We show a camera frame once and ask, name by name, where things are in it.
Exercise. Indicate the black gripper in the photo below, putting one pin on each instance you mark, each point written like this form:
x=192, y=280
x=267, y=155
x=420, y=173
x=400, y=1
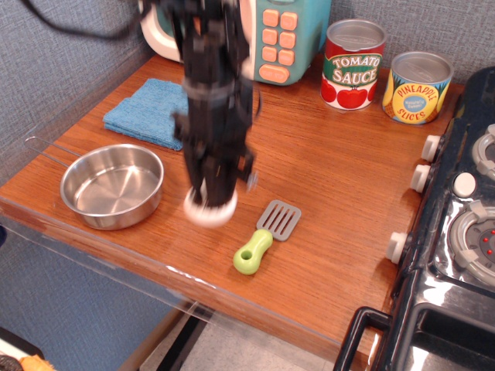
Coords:
x=213, y=132

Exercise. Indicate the white brown toy mushroom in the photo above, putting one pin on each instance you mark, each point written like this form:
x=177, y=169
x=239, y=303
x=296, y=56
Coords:
x=208, y=217

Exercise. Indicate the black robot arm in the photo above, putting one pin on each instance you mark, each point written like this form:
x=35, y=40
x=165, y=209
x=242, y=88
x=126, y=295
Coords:
x=213, y=48

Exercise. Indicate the blue folded cloth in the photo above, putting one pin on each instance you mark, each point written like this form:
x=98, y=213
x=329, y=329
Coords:
x=147, y=114

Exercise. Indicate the green grey toy spatula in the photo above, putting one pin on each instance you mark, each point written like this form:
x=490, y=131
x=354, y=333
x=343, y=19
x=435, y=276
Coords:
x=277, y=222

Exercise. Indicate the stainless steel pan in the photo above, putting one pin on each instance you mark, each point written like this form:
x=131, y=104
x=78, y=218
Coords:
x=112, y=187

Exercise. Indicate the clear acrylic table guard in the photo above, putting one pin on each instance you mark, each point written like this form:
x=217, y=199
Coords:
x=305, y=291

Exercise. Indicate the teal toy microwave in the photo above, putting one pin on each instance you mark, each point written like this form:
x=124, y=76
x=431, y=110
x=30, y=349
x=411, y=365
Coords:
x=284, y=37

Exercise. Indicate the tomato sauce can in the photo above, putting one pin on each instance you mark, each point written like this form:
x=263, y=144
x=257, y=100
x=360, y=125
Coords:
x=352, y=61

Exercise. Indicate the white stove knob lower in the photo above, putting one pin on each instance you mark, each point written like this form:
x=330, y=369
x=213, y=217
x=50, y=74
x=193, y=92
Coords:
x=395, y=247

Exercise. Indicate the white stove knob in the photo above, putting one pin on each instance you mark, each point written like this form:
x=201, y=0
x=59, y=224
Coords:
x=419, y=178
x=395, y=247
x=430, y=147

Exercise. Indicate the white stove knob middle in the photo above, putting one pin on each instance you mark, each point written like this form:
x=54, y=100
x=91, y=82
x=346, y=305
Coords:
x=419, y=178

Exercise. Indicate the pineapple slices can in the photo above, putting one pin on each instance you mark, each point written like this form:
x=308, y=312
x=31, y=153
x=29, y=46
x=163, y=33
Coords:
x=416, y=88

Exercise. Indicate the white stove knob upper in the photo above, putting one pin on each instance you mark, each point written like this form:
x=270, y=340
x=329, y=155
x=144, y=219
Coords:
x=430, y=147

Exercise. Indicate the yellow object bottom corner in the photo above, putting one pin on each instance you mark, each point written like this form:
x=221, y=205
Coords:
x=27, y=363

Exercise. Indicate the black toy stove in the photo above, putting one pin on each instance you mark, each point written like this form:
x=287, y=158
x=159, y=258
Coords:
x=442, y=314

